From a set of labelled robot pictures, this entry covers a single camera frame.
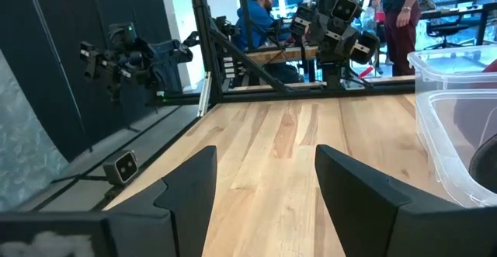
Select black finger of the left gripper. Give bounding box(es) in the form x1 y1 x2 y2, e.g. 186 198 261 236
289 4 317 38
349 30 381 65

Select clear plastic storage bin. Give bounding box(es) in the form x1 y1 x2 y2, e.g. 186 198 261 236
406 45 497 95
414 89 497 210

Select black metal table frame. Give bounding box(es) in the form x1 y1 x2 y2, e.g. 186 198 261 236
188 0 416 105

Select black device on desk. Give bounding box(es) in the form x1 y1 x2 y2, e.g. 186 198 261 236
182 15 240 48

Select black background desk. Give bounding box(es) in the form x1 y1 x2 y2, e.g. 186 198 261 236
419 5 491 47

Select wooden background desk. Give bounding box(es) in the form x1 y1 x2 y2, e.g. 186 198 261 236
246 43 323 66

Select silver aluminium extrusion bar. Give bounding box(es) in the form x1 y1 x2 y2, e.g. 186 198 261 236
196 71 213 117

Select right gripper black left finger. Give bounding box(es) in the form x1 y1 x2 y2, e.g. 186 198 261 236
104 144 218 257

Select black backdrop screen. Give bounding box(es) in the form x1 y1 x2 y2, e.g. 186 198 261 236
0 0 172 161

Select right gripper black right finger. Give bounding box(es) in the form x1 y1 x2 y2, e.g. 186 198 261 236
314 144 467 257

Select seated person holding red item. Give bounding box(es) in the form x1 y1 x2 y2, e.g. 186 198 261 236
360 0 388 35

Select seated person at desk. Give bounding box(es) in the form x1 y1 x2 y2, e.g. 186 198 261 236
235 0 303 84

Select grey table-level camera box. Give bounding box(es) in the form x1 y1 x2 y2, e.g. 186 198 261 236
103 150 140 186

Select standing person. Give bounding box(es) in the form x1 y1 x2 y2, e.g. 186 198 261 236
382 0 427 78

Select black backdrop stand pole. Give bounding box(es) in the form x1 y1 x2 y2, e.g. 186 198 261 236
22 0 95 152

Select red white tool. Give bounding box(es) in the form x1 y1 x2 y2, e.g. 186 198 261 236
356 65 376 80

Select background station black rail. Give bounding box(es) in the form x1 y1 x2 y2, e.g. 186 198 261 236
155 89 211 107

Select black rack white labels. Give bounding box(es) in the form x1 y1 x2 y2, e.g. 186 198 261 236
221 54 238 82

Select black office chair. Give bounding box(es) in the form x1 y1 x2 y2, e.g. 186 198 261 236
422 0 473 50

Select blue denim garment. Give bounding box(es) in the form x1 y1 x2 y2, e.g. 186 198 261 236
147 38 194 92

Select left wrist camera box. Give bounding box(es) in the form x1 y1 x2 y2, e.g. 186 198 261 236
331 0 361 24

